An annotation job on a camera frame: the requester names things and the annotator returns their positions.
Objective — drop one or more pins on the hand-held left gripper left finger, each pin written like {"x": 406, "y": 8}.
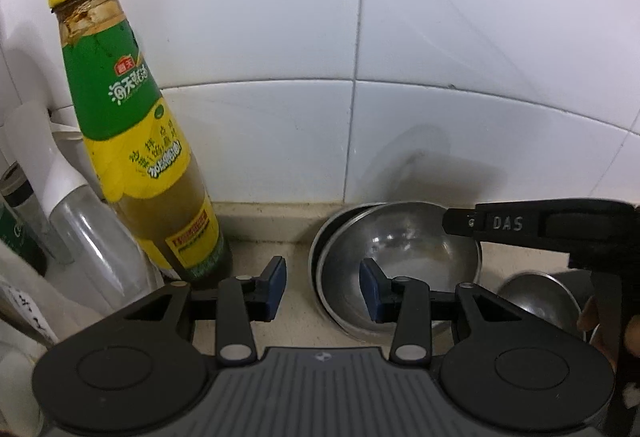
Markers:
{"x": 275, "y": 287}

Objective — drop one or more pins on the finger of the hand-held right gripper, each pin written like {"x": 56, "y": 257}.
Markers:
{"x": 462, "y": 221}

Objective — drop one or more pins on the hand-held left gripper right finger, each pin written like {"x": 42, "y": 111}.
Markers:
{"x": 370, "y": 289}

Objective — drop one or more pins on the stainless steel bowl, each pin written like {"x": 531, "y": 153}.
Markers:
{"x": 314, "y": 257}
{"x": 540, "y": 302}
{"x": 415, "y": 247}

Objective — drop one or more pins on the person's right hand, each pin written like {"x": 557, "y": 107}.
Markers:
{"x": 589, "y": 319}

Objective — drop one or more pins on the yellow green sauce bottle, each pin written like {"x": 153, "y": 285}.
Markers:
{"x": 145, "y": 157}

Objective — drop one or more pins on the clear oil bottle white spout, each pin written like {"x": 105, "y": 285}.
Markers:
{"x": 85, "y": 227}

